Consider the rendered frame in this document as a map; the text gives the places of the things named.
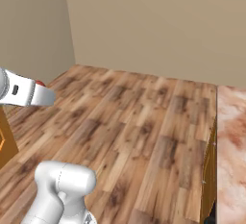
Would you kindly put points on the orange-brown wooden cabinet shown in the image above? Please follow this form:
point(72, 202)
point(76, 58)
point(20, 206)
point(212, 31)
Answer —
point(5, 141)

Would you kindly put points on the small red round object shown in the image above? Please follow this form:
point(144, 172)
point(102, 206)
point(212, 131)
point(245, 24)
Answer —
point(40, 82)

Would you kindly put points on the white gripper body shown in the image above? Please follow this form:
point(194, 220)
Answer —
point(42, 96)

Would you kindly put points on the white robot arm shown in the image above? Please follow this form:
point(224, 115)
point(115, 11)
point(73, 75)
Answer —
point(61, 183)

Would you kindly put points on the wooden counter cabinet with marble top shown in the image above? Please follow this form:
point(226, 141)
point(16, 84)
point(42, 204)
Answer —
point(209, 170)

